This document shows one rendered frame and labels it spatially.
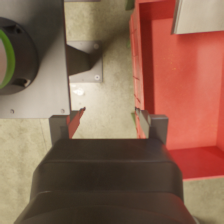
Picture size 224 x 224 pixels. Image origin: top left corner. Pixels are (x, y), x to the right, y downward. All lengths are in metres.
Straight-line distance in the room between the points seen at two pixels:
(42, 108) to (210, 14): 0.44
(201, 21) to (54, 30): 0.34
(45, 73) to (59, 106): 0.07
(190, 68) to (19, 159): 1.51
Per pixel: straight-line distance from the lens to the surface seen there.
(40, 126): 1.48
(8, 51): 0.31
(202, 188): 1.89
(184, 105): 0.81
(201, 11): 0.48
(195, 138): 0.89
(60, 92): 0.36
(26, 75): 0.36
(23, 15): 0.39
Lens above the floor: 1.26
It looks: 74 degrees down
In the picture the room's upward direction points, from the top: 180 degrees counter-clockwise
